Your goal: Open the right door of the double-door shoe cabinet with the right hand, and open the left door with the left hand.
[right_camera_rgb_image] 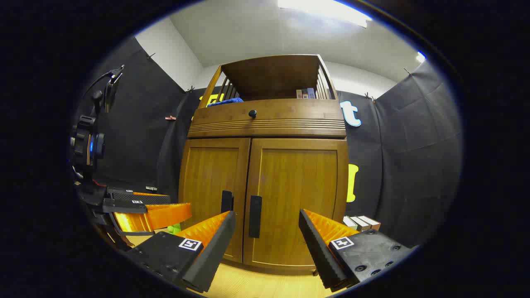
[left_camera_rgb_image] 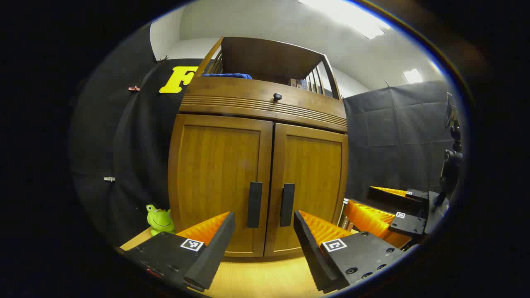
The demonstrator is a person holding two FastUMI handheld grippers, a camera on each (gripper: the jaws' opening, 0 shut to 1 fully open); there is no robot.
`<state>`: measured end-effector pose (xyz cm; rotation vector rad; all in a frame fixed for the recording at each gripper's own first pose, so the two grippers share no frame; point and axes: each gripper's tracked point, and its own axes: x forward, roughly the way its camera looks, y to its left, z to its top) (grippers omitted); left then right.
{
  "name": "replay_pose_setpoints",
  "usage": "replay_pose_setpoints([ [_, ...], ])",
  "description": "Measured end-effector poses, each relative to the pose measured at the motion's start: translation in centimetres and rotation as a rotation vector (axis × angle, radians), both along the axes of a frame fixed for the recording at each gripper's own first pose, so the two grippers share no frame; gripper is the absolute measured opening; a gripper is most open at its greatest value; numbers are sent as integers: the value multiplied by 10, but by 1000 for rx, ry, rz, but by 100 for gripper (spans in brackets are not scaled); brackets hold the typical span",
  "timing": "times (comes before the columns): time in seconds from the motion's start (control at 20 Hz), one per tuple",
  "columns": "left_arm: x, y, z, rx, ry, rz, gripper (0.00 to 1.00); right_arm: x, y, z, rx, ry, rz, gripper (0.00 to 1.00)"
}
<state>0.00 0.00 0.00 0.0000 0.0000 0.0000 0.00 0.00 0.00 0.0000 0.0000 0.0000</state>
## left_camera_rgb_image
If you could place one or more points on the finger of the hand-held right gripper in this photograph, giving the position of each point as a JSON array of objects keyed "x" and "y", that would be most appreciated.
[
  {"x": 389, "y": 199},
  {"x": 408, "y": 225}
]

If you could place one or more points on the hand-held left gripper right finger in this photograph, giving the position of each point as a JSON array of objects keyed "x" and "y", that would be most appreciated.
[{"x": 314, "y": 256}]

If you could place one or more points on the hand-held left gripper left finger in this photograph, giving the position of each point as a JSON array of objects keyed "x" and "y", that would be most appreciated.
[{"x": 215, "y": 252}]

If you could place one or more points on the wooden shoe cabinet door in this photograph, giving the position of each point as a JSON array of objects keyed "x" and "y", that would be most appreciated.
[
  {"x": 314, "y": 174},
  {"x": 215, "y": 165}
]

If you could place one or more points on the wooden double-door shoe cabinet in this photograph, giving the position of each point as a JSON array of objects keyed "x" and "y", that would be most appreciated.
[{"x": 269, "y": 58}]

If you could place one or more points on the green frog plush toy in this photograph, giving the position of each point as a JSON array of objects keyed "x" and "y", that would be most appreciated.
[{"x": 160, "y": 221}]

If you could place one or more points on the small ceiling light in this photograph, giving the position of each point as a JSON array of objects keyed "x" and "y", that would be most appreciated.
[{"x": 413, "y": 76}]

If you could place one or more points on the black backdrop cloth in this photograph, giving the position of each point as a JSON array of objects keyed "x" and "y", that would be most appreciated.
[{"x": 124, "y": 145}]

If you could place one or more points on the pale blue small book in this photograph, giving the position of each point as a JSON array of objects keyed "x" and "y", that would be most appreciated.
[{"x": 304, "y": 84}]

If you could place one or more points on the black round knob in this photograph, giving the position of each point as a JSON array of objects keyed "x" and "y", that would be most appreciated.
[{"x": 277, "y": 96}]

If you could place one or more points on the wooden drawer front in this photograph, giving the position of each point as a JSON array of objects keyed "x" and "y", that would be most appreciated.
[{"x": 232, "y": 93}]

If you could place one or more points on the blue folded cloth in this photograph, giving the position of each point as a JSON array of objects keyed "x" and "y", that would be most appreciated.
[{"x": 227, "y": 75}]

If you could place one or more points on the long ceiling light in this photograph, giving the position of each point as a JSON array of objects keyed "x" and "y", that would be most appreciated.
[{"x": 352, "y": 16}]

